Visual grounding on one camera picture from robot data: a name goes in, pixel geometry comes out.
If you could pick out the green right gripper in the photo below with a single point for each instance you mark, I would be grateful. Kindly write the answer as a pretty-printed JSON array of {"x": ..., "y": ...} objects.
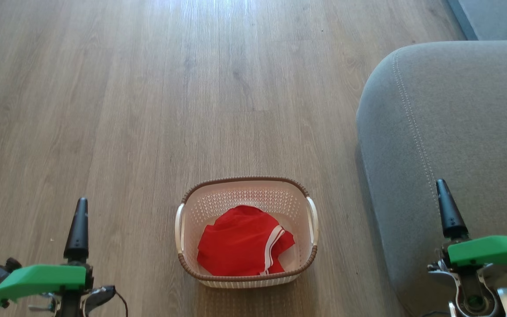
[{"x": 491, "y": 250}]

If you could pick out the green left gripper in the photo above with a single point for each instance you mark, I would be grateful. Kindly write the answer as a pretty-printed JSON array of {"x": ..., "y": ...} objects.
[{"x": 38, "y": 279}]

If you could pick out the red garment with white trim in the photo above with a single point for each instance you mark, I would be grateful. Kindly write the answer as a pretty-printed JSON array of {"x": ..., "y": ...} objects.
[{"x": 236, "y": 244}]

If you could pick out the grey fabric sofa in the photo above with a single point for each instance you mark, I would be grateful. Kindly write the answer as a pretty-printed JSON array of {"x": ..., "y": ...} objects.
[{"x": 456, "y": 123}]

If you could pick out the white perforated laundry basket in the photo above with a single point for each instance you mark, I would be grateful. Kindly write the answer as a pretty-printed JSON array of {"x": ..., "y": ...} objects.
[{"x": 236, "y": 191}]

